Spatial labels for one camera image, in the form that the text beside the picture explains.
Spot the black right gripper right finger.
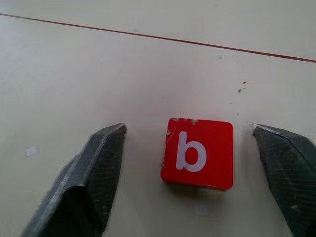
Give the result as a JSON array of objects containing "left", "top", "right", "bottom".
[{"left": 251, "top": 123, "right": 316, "bottom": 237}]

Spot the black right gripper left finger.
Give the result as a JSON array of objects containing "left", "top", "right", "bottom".
[{"left": 21, "top": 122, "right": 128, "bottom": 237}]

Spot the red letter b block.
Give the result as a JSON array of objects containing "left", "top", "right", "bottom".
[{"left": 160, "top": 117, "right": 234, "bottom": 192}]

